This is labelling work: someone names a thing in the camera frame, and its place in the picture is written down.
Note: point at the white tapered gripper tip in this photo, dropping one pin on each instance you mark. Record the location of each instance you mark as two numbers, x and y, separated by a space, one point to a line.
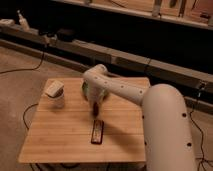
94 101

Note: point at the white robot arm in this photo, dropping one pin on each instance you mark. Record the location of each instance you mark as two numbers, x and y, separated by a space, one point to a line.
167 135

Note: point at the green ceramic bowl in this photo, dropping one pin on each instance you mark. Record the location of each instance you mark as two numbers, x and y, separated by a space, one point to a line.
85 89

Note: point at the black device on ledge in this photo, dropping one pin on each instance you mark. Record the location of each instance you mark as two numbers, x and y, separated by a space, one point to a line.
66 35

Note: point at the white spray bottle on ledge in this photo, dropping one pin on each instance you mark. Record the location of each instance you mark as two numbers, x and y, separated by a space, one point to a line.
23 22

